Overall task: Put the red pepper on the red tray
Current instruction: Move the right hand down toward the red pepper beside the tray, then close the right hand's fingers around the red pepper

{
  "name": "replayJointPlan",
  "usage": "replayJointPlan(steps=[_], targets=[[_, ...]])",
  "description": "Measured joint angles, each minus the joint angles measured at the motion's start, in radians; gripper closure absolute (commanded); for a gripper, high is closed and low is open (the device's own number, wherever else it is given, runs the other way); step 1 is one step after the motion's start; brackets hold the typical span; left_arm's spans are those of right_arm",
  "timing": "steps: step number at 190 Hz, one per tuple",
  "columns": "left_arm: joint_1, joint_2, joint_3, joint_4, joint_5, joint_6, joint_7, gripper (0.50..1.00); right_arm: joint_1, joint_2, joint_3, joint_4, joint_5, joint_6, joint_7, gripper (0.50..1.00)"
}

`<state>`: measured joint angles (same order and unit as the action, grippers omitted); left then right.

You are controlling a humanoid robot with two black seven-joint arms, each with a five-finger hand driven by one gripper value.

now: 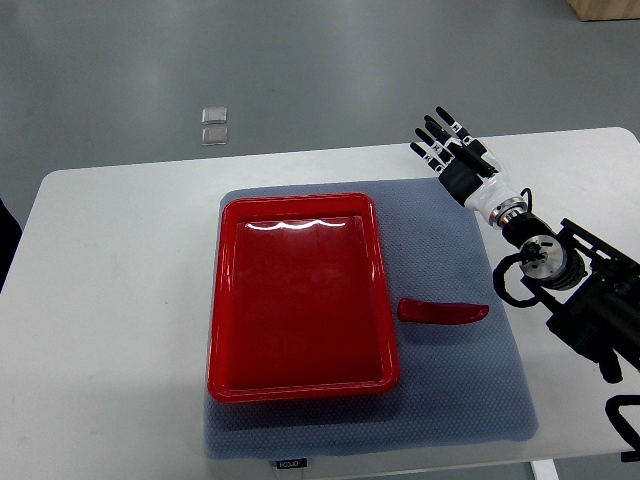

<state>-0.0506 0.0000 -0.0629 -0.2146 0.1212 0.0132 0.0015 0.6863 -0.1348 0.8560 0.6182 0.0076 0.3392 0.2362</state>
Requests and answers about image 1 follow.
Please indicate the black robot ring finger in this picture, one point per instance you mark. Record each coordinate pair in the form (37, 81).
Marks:
(444, 155)

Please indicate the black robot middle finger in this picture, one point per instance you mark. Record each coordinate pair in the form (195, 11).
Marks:
(443, 135)

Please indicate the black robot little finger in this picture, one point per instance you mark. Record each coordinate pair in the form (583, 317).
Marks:
(432, 160)

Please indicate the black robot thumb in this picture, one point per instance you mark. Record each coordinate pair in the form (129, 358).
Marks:
(476, 163)

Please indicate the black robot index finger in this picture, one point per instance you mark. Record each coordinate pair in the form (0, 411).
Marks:
(458, 129)

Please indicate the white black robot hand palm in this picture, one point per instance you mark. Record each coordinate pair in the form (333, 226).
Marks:
(492, 197)

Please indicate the red pepper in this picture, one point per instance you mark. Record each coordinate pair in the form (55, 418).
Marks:
(438, 313)

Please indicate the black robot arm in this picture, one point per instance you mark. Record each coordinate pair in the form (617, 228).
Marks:
(590, 288)

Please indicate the red plastic tray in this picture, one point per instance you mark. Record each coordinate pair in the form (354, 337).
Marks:
(301, 306)

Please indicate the wooden box corner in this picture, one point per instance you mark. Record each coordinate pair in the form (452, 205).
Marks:
(605, 10)

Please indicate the grey mesh mat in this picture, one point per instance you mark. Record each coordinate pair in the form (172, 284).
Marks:
(458, 384)

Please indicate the upper metal floor plate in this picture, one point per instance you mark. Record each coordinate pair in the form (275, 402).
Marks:
(214, 115)

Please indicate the dark object at left edge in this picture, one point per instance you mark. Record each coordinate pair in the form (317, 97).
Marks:
(10, 236)

